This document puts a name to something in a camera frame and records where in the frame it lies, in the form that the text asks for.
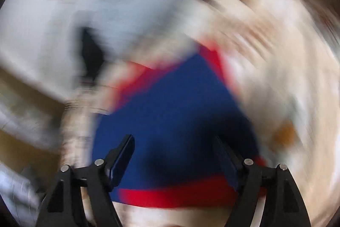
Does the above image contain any blue and red sweater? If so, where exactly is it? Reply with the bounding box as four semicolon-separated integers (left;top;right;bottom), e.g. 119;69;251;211
92;46;262;208

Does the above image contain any leaf pattern fleece blanket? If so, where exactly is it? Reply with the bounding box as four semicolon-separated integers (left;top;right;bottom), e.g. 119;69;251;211
61;0;339;226

